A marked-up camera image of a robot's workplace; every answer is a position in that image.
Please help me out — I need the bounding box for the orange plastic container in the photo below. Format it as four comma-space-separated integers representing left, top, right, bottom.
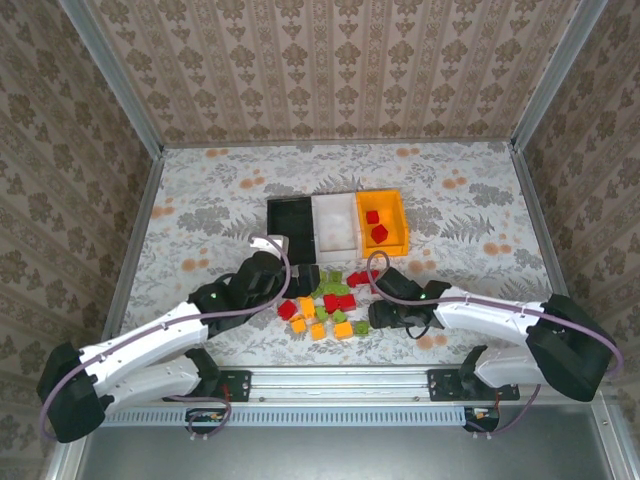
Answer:
355, 188, 410, 260

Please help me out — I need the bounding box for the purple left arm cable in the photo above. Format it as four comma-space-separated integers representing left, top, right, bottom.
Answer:
38, 233, 293, 442

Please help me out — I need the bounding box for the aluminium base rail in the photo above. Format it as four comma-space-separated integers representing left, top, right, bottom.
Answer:
214, 366, 616, 406

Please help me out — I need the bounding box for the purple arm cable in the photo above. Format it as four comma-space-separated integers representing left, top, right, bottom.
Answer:
366, 251, 625, 384
38, 233, 293, 442

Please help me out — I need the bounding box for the black plastic container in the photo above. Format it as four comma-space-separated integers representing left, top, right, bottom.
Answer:
266, 195, 318, 265

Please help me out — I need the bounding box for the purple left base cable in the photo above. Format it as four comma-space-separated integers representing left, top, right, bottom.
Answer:
164, 397, 235, 442

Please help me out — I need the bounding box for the grey slotted cable duct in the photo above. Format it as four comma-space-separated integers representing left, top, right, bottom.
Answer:
102, 403, 474, 428

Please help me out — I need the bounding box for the aluminium side rail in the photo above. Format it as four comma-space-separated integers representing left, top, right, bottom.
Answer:
99, 149, 167, 344
508, 142, 571, 301

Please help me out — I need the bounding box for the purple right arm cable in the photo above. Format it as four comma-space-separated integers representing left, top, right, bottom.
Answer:
366, 251, 625, 384

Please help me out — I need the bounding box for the left base electronics board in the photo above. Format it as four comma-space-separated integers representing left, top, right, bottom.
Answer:
185, 407, 225, 434

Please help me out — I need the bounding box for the white plastic container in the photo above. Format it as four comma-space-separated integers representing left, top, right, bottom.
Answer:
310, 192, 362, 264

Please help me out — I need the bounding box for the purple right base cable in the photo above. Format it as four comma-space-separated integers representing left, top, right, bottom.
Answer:
469, 382, 542, 440

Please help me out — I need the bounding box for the black mount plate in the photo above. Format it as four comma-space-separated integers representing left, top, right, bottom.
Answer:
217, 369, 252, 402
427, 368, 521, 402

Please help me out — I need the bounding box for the black right mount plate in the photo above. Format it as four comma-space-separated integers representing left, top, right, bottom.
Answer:
427, 368, 521, 402

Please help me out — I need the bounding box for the base electronics board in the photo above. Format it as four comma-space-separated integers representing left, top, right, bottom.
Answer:
185, 407, 225, 434
463, 405, 501, 432

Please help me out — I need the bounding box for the floral table covering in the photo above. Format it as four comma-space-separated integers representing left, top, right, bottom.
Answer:
113, 142, 576, 367

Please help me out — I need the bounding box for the black left mount plate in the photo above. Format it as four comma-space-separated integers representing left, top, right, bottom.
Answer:
217, 369, 252, 402

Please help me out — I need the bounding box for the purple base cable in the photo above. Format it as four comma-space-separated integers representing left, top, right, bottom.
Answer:
469, 382, 542, 440
164, 397, 235, 442

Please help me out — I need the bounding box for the aluminium frame post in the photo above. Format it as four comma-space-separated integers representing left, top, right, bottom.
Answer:
510, 0, 610, 151
58, 0, 165, 157

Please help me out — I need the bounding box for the aluminium rear rail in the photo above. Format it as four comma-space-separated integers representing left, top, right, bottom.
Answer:
160, 138, 516, 150

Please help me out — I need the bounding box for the right base electronics board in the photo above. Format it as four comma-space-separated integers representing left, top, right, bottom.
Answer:
463, 405, 501, 432

